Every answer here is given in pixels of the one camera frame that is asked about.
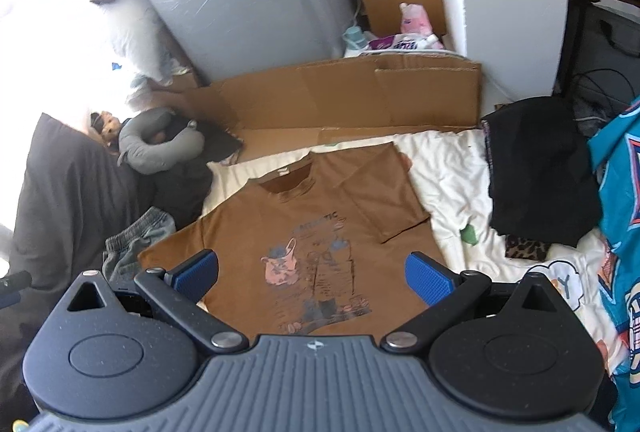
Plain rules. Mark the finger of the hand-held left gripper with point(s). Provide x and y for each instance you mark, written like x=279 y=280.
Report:
x=7 y=300
x=15 y=282

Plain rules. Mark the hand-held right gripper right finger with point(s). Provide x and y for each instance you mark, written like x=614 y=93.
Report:
x=427 y=279

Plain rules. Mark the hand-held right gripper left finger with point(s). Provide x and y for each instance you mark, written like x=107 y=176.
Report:
x=197 y=274

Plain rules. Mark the brown printed t-shirt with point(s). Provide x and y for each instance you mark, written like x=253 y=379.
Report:
x=240 y=232

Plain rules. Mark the light blue jeans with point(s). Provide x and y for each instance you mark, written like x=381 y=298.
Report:
x=130 y=252

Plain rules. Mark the black cloth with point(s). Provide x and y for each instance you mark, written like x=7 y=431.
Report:
x=185 y=192

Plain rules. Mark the leopard print cloth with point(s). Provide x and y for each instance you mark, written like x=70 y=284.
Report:
x=527 y=248

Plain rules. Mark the bear print bed sheet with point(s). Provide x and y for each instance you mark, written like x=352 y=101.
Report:
x=450 y=172

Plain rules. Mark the grey neck pillow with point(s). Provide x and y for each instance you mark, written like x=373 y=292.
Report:
x=145 y=152

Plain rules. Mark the black garment with patterned trim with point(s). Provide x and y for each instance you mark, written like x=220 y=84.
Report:
x=488 y=147

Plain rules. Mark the black knit garment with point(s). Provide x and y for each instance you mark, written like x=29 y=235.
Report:
x=540 y=172

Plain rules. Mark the plush doll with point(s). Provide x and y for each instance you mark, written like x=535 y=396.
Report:
x=107 y=127

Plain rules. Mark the brown cardboard box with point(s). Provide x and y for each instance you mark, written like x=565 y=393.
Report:
x=350 y=97

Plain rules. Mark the teal printed blanket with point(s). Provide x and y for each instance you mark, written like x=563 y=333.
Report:
x=620 y=212

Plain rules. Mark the purple and white pouch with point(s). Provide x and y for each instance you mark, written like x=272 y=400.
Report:
x=405 y=43

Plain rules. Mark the teal cup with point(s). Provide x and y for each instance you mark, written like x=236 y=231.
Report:
x=354 y=37

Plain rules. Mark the pink bottle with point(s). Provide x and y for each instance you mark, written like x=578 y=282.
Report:
x=414 y=18

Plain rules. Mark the grey bag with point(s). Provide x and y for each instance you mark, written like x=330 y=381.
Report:
x=617 y=47

